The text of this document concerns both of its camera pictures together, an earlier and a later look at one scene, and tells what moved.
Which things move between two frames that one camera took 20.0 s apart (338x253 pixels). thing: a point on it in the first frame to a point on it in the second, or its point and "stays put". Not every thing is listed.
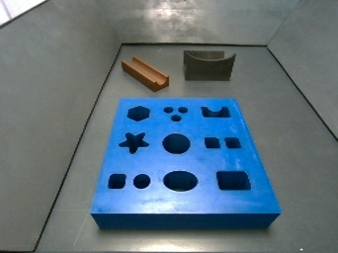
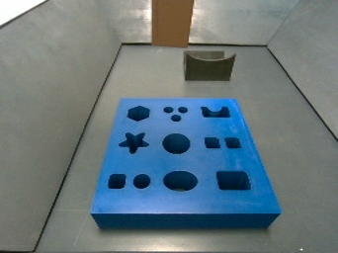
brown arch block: x=151 y=77 to x=171 y=23
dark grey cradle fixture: x=207 y=65 stays put
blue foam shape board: x=183 y=168 stays put
